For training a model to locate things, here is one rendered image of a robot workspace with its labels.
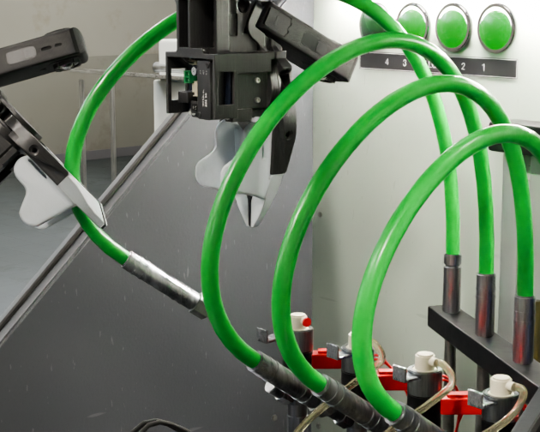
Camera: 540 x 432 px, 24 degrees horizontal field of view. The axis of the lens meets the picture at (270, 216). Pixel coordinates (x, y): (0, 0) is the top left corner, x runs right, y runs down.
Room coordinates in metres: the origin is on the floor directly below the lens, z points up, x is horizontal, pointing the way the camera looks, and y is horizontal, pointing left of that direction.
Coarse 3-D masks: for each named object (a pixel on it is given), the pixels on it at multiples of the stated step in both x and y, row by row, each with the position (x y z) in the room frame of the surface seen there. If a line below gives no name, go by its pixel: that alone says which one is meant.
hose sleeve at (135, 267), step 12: (132, 252) 1.12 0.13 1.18; (132, 264) 1.12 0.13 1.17; (144, 264) 1.12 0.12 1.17; (144, 276) 1.12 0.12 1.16; (156, 276) 1.13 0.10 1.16; (168, 276) 1.13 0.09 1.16; (156, 288) 1.13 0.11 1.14; (168, 288) 1.13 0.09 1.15; (180, 288) 1.13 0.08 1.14; (180, 300) 1.13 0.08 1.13; (192, 300) 1.13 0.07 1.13
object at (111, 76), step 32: (352, 0) 1.18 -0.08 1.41; (160, 32) 1.13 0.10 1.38; (128, 64) 1.12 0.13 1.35; (416, 64) 1.20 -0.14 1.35; (96, 96) 1.11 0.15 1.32; (448, 128) 1.21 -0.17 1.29; (64, 160) 1.11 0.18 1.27; (448, 192) 1.21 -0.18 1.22; (448, 224) 1.21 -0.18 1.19; (128, 256) 1.12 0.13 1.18; (448, 256) 1.21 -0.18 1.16
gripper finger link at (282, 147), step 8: (280, 80) 1.05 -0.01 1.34; (288, 112) 1.03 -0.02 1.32; (296, 112) 1.03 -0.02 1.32; (280, 120) 1.03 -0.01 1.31; (288, 120) 1.03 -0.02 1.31; (296, 120) 1.03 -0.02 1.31; (280, 128) 1.03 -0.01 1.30; (288, 128) 1.03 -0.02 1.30; (296, 128) 1.03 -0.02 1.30; (272, 136) 1.04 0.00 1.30; (280, 136) 1.03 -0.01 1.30; (288, 136) 1.03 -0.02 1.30; (272, 144) 1.04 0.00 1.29; (280, 144) 1.03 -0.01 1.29; (288, 144) 1.03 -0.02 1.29; (272, 152) 1.04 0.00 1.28; (280, 152) 1.04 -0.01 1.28; (288, 152) 1.04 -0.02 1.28; (272, 160) 1.04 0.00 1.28; (280, 160) 1.04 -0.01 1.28; (288, 160) 1.04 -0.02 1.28; (272, 168) 1.04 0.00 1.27; (280, 168) 1.04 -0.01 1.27
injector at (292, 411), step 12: (300, 336) 1.08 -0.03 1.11; (312, 336) 1.09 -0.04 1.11; (300, 348) 1.08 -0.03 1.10; (312, 348) 1.09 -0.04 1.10; (276, 396) 1.07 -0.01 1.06; (288, 396) 1.08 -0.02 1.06; (288, 408) 1.09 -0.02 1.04; (300, 408) 1.08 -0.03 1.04; (288, 420) 1.09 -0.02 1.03; (300, 420) 1.08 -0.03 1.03
